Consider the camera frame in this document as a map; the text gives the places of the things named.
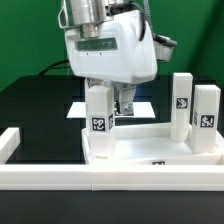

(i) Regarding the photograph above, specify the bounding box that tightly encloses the white U-shaped fence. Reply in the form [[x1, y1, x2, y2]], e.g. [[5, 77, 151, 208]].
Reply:
[[0, 128, 224, 191]]

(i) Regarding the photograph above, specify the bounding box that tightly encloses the marker tag plate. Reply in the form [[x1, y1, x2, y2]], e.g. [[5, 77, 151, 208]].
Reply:
[[67, 102, 155, 118]]

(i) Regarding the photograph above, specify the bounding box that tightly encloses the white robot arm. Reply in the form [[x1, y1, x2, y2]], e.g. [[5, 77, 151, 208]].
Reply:
[[58, 0, 177, 116]]

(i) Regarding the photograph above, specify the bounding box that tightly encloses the white desk top tray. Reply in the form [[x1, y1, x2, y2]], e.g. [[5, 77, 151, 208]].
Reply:
[[82, 123, 224, 166]]

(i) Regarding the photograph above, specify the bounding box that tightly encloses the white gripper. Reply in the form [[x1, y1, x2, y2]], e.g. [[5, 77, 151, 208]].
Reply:
[[65, 10, 157, 116]]

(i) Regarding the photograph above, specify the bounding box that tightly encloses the black cable bundle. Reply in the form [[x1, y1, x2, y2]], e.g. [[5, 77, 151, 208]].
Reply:
[[39, 59, 73, 77]]

